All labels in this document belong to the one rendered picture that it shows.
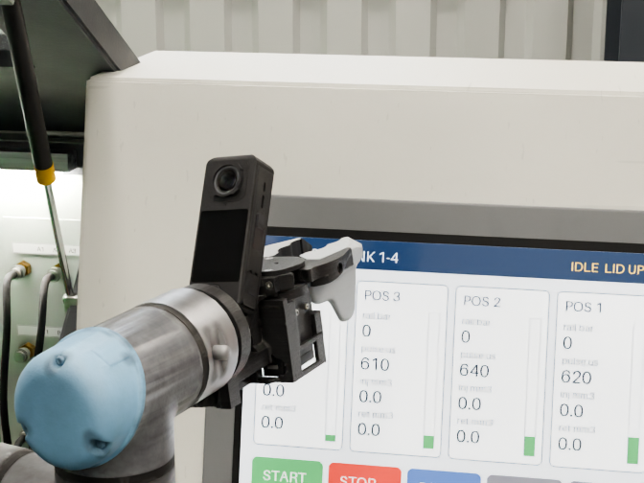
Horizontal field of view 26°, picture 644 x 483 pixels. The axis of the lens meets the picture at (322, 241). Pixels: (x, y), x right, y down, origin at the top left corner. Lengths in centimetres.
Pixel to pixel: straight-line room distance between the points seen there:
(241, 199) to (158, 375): 18
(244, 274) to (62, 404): 19
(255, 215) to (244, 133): 36
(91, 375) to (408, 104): 58
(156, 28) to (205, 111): 399
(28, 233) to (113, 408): 84
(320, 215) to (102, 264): 22
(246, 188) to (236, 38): 436
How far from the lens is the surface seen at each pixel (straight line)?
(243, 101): 134
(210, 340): 91
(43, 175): 137
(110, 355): 83
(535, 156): 130
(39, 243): 164
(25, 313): 167
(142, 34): 534
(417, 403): 131
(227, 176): 99
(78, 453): 84
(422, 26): 528
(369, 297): 131
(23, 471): 93
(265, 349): 100
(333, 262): 102
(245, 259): 97
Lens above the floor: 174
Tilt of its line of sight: 15 degrees down
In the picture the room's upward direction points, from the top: straight up
